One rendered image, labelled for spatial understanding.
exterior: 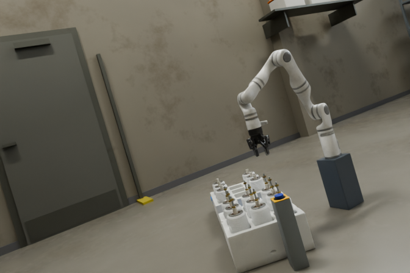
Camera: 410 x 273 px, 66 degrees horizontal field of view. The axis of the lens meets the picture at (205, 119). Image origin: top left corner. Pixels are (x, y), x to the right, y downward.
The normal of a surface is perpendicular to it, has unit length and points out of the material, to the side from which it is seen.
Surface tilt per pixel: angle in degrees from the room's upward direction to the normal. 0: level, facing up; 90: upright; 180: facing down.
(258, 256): 90
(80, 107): 90
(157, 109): 90
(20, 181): 90
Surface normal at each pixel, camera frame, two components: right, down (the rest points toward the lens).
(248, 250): 0.07, 0.00
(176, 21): 0.44, -0.11
